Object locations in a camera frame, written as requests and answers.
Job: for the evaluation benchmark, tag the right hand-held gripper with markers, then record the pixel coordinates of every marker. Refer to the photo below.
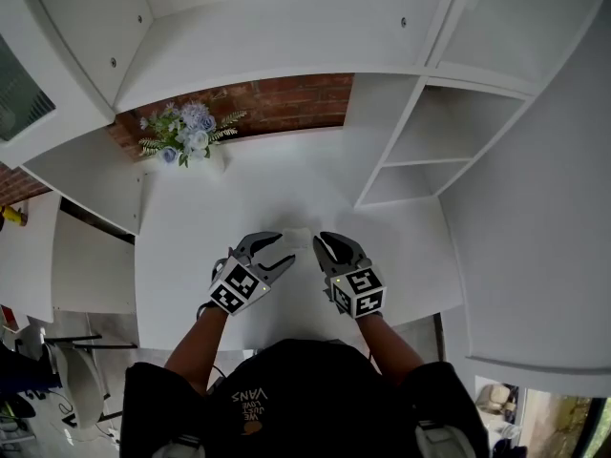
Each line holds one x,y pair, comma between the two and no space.
360,294

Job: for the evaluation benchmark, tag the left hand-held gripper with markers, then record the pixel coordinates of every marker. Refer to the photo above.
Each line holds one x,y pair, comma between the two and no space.
238,285

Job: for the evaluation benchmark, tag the small white object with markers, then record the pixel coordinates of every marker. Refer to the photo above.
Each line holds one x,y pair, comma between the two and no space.
301,243

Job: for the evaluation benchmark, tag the person's right forearm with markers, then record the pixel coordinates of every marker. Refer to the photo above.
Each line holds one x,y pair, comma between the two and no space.
389,348

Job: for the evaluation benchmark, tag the person's left forearm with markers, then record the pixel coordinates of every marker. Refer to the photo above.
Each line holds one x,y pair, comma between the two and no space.
195,351

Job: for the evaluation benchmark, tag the white vase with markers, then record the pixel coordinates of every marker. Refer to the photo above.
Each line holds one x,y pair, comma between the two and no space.
217,161

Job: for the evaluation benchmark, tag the blue white flower bouquet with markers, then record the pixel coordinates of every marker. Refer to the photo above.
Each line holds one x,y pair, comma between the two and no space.
188,134

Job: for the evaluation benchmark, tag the person in dark shirt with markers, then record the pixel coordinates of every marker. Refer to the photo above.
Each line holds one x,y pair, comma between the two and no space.
310,399

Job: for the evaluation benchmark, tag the beige bag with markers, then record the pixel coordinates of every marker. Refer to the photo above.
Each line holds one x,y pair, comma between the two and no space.
494,397

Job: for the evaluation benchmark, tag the white shelf unit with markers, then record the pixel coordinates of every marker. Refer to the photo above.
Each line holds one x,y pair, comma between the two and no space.
267,41

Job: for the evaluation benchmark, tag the white side table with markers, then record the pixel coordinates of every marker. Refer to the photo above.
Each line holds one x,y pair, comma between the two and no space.
26,260

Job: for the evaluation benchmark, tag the yellow tool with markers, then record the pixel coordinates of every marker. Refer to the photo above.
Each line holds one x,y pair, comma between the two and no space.
13,215

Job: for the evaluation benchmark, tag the fluted glass cabinet door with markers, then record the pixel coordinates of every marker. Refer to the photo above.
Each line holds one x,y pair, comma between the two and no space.
19,98

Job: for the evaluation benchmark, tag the white chair black frame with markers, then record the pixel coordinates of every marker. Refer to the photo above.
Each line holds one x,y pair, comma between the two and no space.
83,384

